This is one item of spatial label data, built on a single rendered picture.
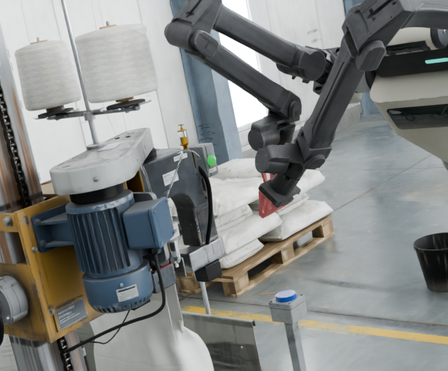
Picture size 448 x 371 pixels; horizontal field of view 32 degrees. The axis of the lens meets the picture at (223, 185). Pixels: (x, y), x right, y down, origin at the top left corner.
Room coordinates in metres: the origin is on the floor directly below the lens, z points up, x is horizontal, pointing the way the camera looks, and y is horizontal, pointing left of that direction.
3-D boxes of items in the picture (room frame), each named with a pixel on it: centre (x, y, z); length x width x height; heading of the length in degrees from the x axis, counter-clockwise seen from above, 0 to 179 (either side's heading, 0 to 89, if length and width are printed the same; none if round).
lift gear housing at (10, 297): (1.73, 0.54, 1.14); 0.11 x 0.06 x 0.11; 48
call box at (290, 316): (2.18, -0.11, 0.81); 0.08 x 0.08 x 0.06; 48
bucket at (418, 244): (4.12, -1.10, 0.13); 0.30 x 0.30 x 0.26
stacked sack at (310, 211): (5.41, -0.39, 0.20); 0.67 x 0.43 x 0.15; 138
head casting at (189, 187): (2.16, 0.23, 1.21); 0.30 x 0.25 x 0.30; 48
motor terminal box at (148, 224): (1.67, 0.18, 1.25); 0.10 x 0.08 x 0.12; 163
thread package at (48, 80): (1.99, 0.38, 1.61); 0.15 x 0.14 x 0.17; 48
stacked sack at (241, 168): (5.57, -0.23, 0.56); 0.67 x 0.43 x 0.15; 48
